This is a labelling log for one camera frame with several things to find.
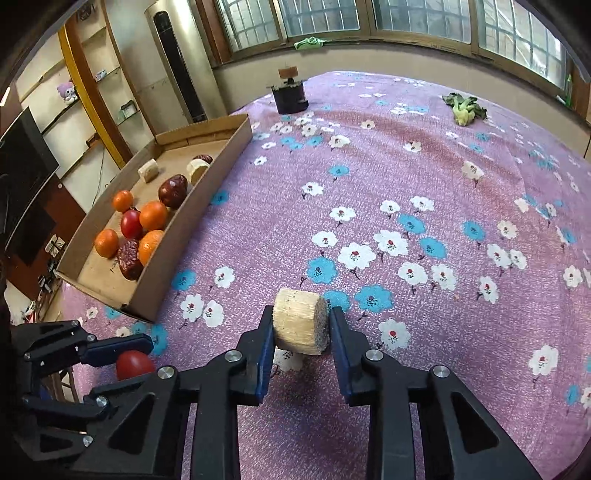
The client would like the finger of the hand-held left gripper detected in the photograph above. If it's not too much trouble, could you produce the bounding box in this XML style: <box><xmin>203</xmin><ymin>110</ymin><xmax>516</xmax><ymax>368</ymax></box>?
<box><xmin>14</xmin><ymin>373</ymin><xmax>160</xmax><ymax>468</ymax></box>
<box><xmin>11</xmin><ymin>320</ymin><xmax>154</xmax><ymax>385</ymax></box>

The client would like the green leafy vegetable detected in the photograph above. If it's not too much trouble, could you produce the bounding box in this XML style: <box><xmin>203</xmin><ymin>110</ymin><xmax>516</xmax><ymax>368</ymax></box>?
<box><xmin>441</xmin><ymin>92</ymin><xmax>488</xmax><ymax>126</ymax></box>

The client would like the yellow wooden beam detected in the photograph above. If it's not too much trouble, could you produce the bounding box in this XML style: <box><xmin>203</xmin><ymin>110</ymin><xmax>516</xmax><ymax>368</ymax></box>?
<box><xmin>58</xmin><ymin>18</ymin><xmax>134</xmax><ymax>168</ymax></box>

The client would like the large wooden cube block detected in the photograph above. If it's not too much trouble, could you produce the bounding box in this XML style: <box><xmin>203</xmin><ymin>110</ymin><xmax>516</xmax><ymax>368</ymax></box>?
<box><xmin>186</xmin><ymin>159</ymin><xmax>209</xmax><ymax>185</ymax></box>

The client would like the red tomato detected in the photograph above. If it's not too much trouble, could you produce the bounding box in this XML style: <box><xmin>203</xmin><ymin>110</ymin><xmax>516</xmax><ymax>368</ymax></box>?
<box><xmin>120</xmin><ymin>209</ymin><xmax>142</xmax><ymax>240</ymax></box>
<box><xmin>115</xmin><ymin>350</ymin><xmax>156</xmax><ymax>381</ymax></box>

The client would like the black stand with block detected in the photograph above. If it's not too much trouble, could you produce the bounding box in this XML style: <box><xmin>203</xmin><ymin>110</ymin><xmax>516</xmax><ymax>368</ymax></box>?
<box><xmin>269</xmin><ymin>76</ymin><xmax>309</xmax><ymax>114</ymax></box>

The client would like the black television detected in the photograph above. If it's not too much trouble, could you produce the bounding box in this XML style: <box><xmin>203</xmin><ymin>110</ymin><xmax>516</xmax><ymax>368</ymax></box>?
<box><xmin>0</xmin><ymin>106</ymin><xmax>62</xmax><ymax>267</ymax></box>

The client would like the brown cardboard box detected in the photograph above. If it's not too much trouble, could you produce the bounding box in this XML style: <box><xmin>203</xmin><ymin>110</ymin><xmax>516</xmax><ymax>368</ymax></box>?
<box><xmin>54</xmin><ymin>113</ymin><xmax>254</xmax><ymax>324</ymax></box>

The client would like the purple floral tablecloth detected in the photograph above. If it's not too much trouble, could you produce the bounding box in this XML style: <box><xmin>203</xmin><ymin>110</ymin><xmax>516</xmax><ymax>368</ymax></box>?
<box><xmin>60</xmin><ymin>69</ymin><xmax>591</xmax><ymax>480</ymax></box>

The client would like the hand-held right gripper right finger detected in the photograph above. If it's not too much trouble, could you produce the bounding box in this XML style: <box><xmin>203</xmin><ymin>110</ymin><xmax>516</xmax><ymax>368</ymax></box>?
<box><xmin>329</xmin><ymin>306</ymin><xmax>543</xmax><ymax>480</ymax></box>

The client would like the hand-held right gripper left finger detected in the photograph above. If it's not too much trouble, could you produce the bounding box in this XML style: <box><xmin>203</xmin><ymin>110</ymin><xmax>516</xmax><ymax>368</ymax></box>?
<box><xmin>69</xmin><ymin>305</ymin><xmax>277</xmax><ymax>480</ymax></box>

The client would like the wooden cylinder block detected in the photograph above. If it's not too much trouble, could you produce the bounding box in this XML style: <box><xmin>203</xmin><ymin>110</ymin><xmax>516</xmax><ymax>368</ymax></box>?
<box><xmin>272</xmin><ymin>288</ymin><xmax>331</xmax><ymax>356</ymax></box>

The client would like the large red date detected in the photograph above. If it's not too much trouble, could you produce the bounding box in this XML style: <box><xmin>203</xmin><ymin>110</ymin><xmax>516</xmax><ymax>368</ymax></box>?
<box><xmin>158</xmin><ymin>174</ymin><xmax>188</xmax><ymax>208</ymax></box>

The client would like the wooden framed window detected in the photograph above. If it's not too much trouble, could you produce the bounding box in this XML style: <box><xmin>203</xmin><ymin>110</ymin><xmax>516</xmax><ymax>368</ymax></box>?
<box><xmin>196</xmin><ymin>0</ymin><xmax>583</xmax><ymax>93</ymax></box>

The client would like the beige standing air conditioner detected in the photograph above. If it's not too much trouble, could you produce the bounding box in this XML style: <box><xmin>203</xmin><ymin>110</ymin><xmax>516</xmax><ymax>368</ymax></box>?
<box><xmin>144</xmin><ymin>0</ymin><xmax>228</xmax><ymax>126</ymax></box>

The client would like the wrinkled red date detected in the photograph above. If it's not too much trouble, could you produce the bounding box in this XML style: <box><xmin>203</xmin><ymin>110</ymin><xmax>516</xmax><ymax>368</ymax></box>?
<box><xmin>116</xmin><ymin>239</ymin><xmax>144</xmax><ymax>281</ymax></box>

